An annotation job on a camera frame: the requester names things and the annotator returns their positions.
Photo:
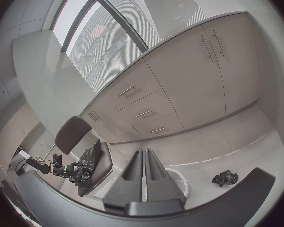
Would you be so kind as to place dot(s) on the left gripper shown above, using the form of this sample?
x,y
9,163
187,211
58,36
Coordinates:
x,y
68,171

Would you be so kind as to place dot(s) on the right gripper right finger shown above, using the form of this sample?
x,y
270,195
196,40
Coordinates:
x,y
161,183

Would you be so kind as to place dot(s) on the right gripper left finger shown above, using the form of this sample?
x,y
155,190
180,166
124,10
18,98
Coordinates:
x,y
129,181

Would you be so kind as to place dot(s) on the black plastic bag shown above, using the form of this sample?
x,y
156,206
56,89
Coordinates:
x,y
90,157

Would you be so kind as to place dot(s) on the black plastic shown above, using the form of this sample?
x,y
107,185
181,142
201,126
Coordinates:
x,y
224,178

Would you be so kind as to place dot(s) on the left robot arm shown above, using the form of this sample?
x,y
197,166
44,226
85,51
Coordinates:
x,y
37,165

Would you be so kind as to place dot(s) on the white trash bin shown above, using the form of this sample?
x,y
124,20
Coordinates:
x,y
179,183

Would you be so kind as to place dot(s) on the grey padded chair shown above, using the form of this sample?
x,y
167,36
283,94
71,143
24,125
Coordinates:
x,y
71,133

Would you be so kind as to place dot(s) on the beige cabinet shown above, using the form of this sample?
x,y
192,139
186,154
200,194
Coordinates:
x,y
191,79

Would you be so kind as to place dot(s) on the window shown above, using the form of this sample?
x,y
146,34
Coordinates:
x,y
85,20

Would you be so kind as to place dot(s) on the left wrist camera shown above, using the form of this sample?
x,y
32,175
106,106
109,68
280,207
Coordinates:
x,y
57,159

